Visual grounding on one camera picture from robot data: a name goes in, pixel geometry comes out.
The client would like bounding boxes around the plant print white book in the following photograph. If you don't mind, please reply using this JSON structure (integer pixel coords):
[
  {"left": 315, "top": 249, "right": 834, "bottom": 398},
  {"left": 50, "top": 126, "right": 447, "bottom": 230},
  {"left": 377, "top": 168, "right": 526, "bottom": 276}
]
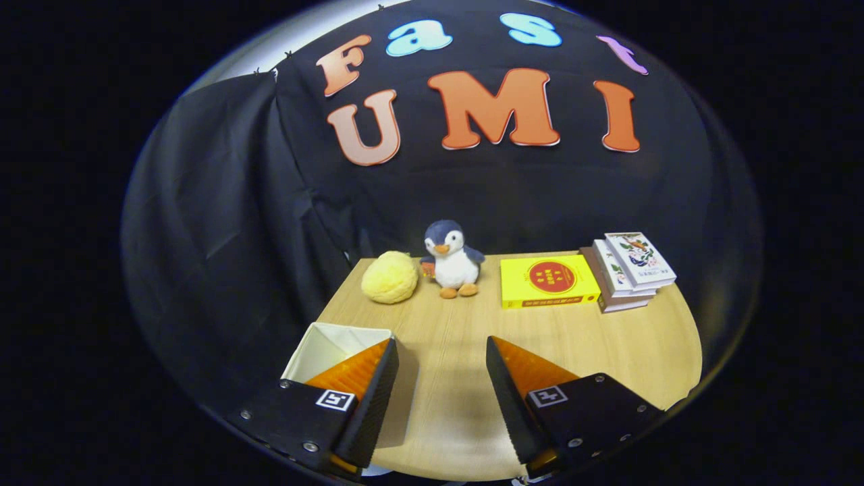
[{"left": 593, "top": 238, "right": 659, "bottom": 298}]

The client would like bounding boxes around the yellow book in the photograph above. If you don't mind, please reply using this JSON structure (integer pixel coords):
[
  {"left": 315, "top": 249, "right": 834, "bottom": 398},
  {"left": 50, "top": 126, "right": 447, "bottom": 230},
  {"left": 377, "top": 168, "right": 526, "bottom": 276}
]
[{"left": 499, "top": 254, "right": 602, "bottom": 310}]

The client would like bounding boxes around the yellow round plush toy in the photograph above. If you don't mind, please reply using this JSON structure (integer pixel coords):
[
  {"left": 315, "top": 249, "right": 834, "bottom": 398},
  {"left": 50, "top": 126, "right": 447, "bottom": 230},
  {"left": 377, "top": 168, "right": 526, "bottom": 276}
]
[{"left": 360, "top": 250, "right": 419, "bottom": 304}]

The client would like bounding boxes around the penguin plush toy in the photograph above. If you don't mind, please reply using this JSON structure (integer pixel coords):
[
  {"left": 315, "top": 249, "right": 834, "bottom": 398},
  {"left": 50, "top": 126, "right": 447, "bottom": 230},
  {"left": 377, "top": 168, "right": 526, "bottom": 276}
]
[{"left": 419, "top": 219, "right": 486, "bottom": 300}]

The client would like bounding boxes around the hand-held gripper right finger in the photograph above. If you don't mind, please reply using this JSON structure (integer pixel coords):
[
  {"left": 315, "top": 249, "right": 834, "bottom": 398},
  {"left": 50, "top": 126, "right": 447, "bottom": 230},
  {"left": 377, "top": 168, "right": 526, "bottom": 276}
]
[{"left": 485, "top": 335, "right": 667, "bottom": 479}]

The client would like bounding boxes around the bird print white book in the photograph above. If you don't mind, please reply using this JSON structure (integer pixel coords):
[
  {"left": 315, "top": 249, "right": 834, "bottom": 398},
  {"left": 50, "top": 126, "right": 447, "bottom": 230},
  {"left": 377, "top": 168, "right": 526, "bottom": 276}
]
[{"left": 604, "top": 232, "right": 678, "bottom": 290}]

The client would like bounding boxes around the brown cover book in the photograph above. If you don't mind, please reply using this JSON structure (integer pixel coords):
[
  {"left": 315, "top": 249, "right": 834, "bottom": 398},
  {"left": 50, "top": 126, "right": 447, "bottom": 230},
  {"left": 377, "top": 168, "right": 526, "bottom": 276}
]
[{"left": 579, "top": 246, "right": 652, "bottom": 314}]

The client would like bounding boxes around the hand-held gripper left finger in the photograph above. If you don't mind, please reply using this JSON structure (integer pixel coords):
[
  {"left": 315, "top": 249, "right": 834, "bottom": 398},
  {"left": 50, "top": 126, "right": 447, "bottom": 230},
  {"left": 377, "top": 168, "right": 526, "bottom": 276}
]
[{"left": 232, "top": 337, "right": 400, "bottom": 480}]

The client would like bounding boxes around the beige fabric storage box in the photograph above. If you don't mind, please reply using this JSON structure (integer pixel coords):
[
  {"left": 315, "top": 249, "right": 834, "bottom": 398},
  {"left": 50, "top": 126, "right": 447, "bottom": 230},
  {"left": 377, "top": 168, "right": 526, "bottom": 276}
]
[{"left": 280, "top": 322, "right": 419, "bottom": 450}]

